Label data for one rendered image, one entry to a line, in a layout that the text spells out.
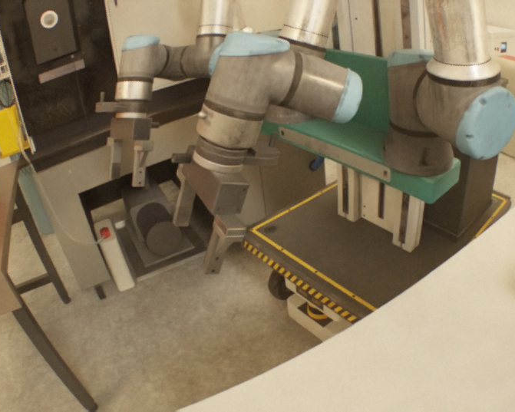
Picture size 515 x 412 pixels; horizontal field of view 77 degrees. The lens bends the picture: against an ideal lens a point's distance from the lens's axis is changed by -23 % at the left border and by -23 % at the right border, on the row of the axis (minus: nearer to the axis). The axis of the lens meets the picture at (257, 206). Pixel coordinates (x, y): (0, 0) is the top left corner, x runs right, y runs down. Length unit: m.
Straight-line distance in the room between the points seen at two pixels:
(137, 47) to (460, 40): 0.67
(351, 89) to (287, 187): 1.28
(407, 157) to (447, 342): 0.63
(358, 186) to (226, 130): 0.90
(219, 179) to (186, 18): 1.05
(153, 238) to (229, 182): 1.27
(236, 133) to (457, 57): 0.40
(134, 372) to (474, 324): 1.31
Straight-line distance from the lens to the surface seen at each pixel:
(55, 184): 1.49
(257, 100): 0.55
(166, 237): 1.83
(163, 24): 1.51
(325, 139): 1.08
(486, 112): 0.70
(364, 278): 1.22
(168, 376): 1.45
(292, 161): 1.80
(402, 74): 0.86
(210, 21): 0.95
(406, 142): 0.90
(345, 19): 1.20
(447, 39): 0.70
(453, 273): 0.38
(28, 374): 1.73
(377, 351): 0.30
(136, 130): 0.90
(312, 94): 0.57
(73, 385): 1.34
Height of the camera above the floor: 1.14
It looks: 32 degrees down
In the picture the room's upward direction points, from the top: 8 degrees counter-clockwise
